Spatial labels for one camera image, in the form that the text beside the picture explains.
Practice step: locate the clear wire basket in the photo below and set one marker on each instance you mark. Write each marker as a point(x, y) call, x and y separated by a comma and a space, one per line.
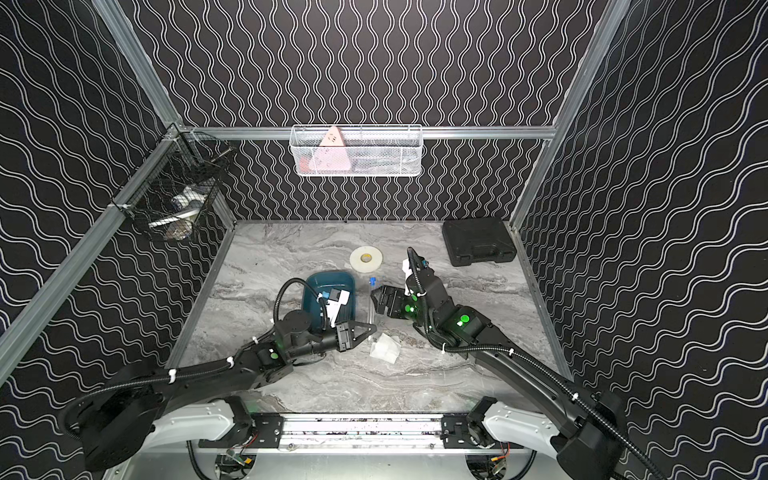
point(375, 150)

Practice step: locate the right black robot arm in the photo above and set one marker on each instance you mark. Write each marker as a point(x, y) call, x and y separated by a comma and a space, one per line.
point(583, 430)

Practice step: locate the pink triangular card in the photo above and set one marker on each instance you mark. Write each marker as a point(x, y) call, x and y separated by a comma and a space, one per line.
point(331, 155)

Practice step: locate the black wire basket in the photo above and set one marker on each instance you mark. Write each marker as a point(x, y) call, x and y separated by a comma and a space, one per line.
point(174, 200)

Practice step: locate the white tape roll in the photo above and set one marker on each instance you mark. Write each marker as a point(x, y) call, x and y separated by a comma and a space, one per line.
point(366, 259)

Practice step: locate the black plastic case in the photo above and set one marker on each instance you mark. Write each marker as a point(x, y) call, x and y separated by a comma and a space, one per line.
point(475, 240)

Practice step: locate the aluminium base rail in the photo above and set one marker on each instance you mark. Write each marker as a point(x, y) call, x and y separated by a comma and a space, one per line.
point(366, 433)

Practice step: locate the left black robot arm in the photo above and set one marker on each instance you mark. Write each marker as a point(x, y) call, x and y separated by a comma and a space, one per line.
point(112, 423)

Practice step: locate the teal plastic tray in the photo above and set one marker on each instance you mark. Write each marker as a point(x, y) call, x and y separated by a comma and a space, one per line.
point(322, 283)

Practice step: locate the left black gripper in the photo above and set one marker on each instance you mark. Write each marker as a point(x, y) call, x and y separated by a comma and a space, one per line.
point(345, 336)

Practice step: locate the white wipe cloth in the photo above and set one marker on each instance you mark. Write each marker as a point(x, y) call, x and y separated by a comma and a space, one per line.
point(386, 349)

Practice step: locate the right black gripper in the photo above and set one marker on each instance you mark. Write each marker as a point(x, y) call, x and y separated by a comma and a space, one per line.
point(386, 292)

